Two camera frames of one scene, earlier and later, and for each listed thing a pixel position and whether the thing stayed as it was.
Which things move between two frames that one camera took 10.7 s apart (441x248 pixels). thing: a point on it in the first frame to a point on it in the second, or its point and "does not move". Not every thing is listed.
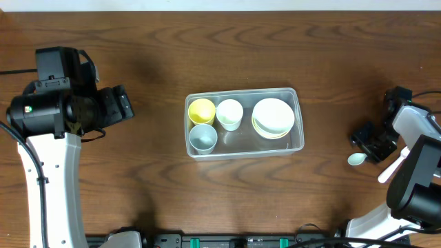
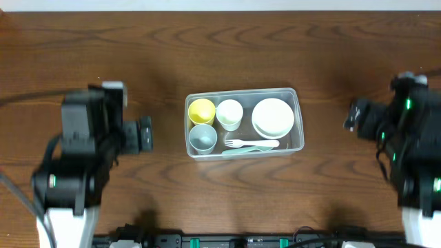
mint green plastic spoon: x=356 y=158 to x=247 y=149
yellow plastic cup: x=202 y=111 does not move
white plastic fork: x=383 y=178 to x=242 y=142
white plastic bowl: x=273 y=118 does not move
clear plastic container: x=238 y=123 does not move
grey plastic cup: x=203 y=138 does not move
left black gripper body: x=112 y=108 to x=132 y=140
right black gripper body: x=376 y=140 to x=379 y=122
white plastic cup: x=229 y=113 does not move
